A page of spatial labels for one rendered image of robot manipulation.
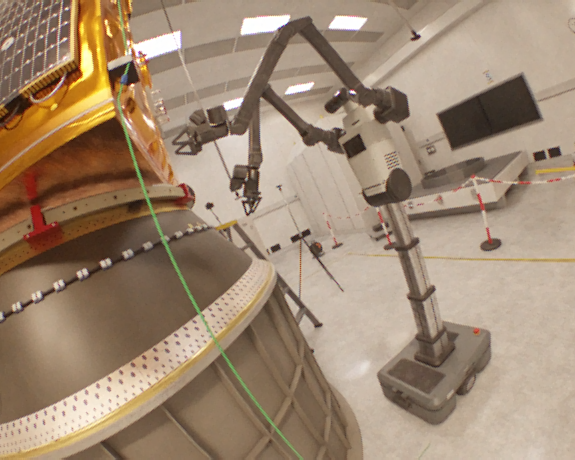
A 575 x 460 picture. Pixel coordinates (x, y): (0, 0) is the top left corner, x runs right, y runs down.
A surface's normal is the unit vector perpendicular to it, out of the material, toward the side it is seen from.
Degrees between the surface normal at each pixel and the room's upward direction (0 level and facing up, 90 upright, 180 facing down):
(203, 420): 90
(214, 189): 90
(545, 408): 0
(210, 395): 90
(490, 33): 90
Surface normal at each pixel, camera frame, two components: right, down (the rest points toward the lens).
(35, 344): 0.31, -0.58
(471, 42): -0.86, 0.41
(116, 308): 0.47, -0.66
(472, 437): -0.40, -0.91
